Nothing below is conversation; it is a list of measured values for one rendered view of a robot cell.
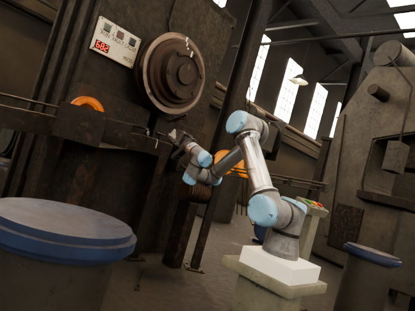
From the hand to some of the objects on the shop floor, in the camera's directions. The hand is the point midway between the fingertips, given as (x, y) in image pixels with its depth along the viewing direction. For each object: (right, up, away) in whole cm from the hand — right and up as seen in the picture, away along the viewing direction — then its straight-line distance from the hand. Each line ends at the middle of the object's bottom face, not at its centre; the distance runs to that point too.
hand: (170, 136), depth 190 cm
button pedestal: (+67, -97, 0) cm, 118 cm away
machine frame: (-59, -63, +32) cm, 92 cm away
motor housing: (+2, -80, +16) cm, 81 cm away
